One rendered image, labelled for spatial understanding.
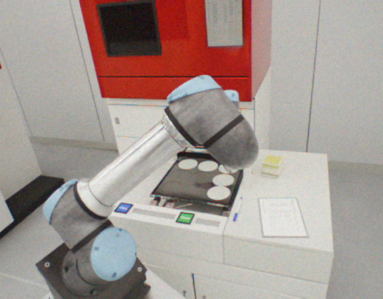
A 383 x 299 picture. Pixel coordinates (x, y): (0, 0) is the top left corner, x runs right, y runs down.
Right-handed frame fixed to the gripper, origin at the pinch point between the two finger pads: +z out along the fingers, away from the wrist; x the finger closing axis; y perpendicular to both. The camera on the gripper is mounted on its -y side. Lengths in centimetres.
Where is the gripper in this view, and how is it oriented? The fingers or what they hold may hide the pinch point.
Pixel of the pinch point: (229, 170)
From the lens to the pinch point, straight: 133.5
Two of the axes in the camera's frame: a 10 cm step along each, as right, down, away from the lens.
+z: 0.9, 8.8, 4.7
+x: 8.9, -2.8, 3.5
